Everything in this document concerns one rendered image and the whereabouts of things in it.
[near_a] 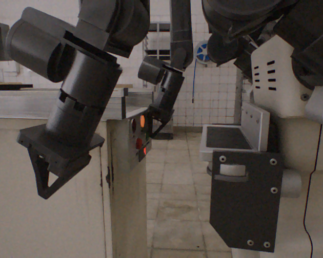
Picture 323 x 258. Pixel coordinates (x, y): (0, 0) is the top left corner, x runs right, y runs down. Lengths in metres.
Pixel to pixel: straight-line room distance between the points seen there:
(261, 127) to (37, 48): 0.31
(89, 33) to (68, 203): 0.46
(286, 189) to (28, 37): 0.39
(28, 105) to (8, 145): 0.11
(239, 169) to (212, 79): 4.30
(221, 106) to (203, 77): 0.64
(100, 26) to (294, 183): 0.33
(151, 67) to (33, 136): 0.46
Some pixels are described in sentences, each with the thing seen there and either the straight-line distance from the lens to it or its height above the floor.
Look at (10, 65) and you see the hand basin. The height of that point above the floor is 1.25.
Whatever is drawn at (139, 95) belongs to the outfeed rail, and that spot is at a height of 0.88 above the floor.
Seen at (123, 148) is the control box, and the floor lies 0.76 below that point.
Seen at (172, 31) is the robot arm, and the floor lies 1.05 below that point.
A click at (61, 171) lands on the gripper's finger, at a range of 0.29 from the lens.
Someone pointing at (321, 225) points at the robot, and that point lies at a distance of 0.51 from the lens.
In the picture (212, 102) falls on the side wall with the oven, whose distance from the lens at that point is 4.66.
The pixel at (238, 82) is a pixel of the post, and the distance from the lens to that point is 1.64.
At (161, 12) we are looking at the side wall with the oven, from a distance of 4.77.
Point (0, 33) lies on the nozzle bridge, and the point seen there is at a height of 1.13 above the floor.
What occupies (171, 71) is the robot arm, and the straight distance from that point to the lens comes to 0.69.
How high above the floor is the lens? 0.92
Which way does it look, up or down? 11 degrees down
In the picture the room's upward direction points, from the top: straight up
